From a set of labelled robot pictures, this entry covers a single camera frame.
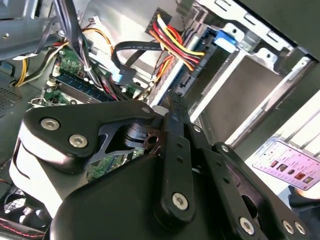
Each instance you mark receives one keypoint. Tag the hard disk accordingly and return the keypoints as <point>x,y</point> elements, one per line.
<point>225,40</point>

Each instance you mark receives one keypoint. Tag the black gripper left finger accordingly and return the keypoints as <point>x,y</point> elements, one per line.
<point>75,120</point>

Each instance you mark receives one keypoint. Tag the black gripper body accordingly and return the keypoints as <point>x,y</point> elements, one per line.
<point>112,200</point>

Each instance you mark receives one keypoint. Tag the person's hand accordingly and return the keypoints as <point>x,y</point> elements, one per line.
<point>301,192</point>

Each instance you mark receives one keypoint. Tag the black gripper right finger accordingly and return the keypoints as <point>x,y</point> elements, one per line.
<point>220,170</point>

